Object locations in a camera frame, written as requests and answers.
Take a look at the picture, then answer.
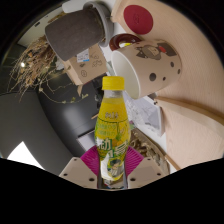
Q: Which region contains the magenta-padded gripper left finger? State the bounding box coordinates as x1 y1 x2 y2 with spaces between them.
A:
59 146 103 190

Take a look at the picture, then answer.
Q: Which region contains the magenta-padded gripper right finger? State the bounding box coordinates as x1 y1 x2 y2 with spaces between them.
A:
119 146 166 190

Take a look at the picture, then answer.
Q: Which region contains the yellow drink bottle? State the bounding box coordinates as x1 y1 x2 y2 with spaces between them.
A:
94 75 132 187

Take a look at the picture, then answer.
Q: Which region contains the grey newspaper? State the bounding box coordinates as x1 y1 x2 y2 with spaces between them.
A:
123 91 164 138

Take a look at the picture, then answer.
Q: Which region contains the long ceiling light panel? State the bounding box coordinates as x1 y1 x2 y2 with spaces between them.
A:
7 140 46 171

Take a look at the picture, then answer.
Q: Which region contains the cream dotted mug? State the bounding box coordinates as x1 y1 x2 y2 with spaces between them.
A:
109 33 183 100

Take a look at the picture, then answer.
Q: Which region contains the cardboard box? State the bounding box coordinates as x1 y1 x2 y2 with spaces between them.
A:
61 43 108 87

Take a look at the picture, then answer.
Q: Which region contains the dried plant in grey pot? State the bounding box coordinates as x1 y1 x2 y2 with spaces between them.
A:
6 6 106 105

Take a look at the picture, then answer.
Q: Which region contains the grey plant saucer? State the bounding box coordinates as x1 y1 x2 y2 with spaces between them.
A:
83 0 113 48

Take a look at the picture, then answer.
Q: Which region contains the flat round red coaster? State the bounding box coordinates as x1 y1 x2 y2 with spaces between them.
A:
123 4 154 36

